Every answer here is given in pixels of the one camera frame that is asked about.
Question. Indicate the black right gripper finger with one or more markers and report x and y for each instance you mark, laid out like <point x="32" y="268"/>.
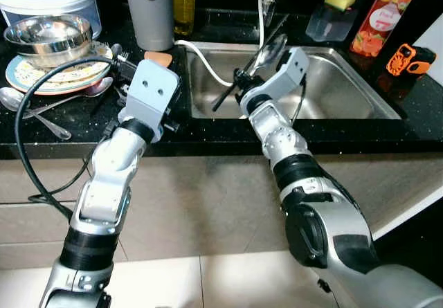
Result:
<point x="226" y="96"/>
<point x="243" y="77"/>

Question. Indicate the clear plastic tub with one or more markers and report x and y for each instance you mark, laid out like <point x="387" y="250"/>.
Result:
<point x="329" y="24"/>

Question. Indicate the clear container with blue lid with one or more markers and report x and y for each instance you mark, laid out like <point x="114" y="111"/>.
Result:
<point x="48" y="0"/>

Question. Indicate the orange dish soap bottle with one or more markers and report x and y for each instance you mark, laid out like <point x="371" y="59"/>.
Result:
<point x="381" y="21"/>

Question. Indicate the yellow oil bottle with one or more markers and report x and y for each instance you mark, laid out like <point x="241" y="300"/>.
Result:
<point x="184" y="3"/>

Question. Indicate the orange spatula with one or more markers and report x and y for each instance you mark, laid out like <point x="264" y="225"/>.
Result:
<point x="160" y="59"/>

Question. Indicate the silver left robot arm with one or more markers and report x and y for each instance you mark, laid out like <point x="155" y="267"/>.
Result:
<point x="104" y="183"/>

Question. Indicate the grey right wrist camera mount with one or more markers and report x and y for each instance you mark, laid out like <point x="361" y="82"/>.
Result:
<point x="287" y="73"/>

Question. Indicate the patterned plate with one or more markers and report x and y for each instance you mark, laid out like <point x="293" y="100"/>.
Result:
<point x="69" y="79"/>

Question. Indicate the dark cabinet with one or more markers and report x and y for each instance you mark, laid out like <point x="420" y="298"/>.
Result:
<point x="422" y="246"/>

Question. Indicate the grey canister with red logo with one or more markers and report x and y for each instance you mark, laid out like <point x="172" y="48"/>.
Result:
<point x="149" y="21"/>

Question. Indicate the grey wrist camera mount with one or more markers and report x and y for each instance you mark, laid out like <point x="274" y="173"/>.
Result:
<point x="287" y="73"/>
<point x="149" y="90"/>

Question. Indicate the steel bowl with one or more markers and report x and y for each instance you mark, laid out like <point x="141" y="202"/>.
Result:
<point x="48" y="41"/>

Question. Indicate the stainless steel sink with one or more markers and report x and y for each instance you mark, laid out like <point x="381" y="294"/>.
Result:
<point x="346" y="86"/>

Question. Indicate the orange and black tool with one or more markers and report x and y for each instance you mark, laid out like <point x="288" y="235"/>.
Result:
<point x="408" y="60"/>

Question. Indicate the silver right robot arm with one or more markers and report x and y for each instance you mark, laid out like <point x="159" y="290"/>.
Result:
<point x="325" y="225"/>

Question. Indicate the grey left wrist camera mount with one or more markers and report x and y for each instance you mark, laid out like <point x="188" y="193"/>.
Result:
<point x="149" y="90"/>

